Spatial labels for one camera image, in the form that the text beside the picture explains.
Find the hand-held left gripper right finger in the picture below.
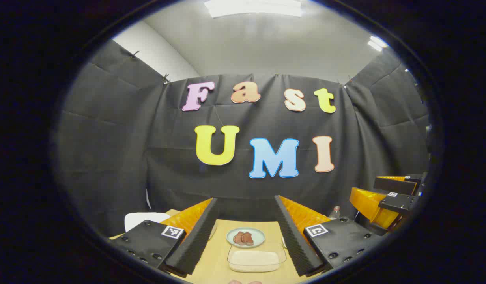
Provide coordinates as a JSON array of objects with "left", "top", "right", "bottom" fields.
[{"left": 273, "top": 195, "right": 386, "bottom": 277}]

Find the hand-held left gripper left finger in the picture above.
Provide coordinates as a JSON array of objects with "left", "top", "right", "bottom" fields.
[{"left": 110, "top": 197, "right": 219, "bottom": 277}]

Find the white rice cooker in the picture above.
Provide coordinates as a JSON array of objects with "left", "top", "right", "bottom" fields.
[{"left": 125, "top": 212, "right": 171, "bottom": 232}]

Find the light green plate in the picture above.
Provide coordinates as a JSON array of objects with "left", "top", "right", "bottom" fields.
[{"left": 226, "top": 228, "right": 266, "bottom": 249}]

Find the clear plastic container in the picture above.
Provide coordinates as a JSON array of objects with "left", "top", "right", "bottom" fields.
[{"left": 227, "top": 241, "right": 287, "bottom": 273}]

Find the black backdrop cloth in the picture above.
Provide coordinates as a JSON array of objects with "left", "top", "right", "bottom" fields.
[{"left": 54, "top": 39, "right": 431, "bottom": 237}]

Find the small ceiling light panel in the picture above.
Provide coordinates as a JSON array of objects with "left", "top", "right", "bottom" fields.
[{"left": 367, "top": 35, "right": 389, "bottom": 52}]

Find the large ceiling light panel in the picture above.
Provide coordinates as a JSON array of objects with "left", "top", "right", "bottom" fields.
[{"left": 204, "top": 0, "right": 303, "bottom": 19}]

